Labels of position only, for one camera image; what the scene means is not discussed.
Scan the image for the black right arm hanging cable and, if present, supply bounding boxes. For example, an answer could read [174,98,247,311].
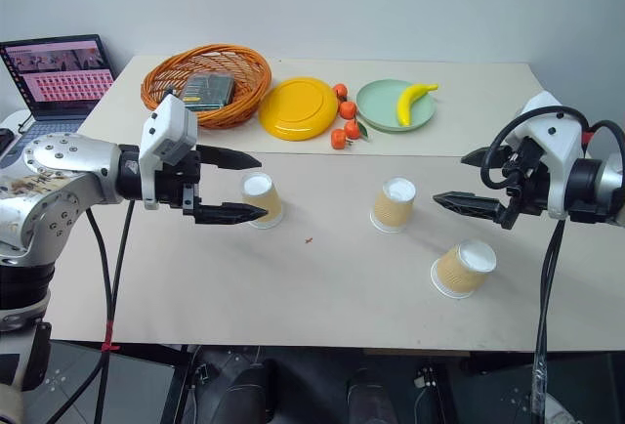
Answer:
[530,217,568,424]

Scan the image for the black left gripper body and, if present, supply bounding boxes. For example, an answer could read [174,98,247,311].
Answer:
[156,146,203,225]

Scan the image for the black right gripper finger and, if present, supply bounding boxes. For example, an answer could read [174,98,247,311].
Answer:
[460,146,515,169]
[432,191,505,223]

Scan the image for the brown paper cup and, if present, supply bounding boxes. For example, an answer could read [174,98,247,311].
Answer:
[239,172,285,231]
[429,239,498,301]
[368,177,418,235]

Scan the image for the yellow banana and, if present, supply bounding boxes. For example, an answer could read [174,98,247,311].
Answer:
[396,82,440,128]

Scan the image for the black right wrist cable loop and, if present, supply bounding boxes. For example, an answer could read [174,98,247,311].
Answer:
[479,105,595,191]

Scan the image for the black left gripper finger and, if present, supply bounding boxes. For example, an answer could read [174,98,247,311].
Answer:
[196,145,265,171]
[194,202,271,228]

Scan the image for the orange wicker basket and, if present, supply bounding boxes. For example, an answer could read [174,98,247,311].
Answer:
[141,43,272,130]

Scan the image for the dark rounded shape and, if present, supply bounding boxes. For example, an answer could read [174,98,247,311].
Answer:
[226,361,275,424]

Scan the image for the green plastic plate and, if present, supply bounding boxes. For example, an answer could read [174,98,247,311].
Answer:
[354,78,438,134]

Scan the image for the yellow plastic plate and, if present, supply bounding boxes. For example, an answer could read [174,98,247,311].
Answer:
[257,77,340,143]

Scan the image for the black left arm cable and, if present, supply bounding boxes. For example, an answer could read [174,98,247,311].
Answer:
[92,198,138,424]
[46,206,116,424]

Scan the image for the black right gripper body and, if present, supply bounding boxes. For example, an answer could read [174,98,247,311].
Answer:
[497,136,552,231]

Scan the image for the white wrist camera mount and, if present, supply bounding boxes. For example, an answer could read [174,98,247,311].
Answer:
[138,93,199,211]
[502,90,591,221]

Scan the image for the red cable tape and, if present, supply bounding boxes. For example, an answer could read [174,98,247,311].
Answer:
[101,318,122,353]

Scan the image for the black table leg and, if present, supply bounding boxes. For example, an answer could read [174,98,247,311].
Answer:
[159,344,202,424]

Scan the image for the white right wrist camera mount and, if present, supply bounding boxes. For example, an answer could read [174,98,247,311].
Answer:
[502,90,591,221]

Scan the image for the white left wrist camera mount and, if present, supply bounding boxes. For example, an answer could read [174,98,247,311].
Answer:
[138,93,199,211]

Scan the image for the open laptop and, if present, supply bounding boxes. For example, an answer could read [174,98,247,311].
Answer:
[0,33,117,143]

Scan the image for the dark box in basket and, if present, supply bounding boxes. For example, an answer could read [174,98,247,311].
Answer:
[181,72,236,112]

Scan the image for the black cable with red plug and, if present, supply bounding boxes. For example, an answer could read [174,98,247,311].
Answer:
[581,119,625,162]

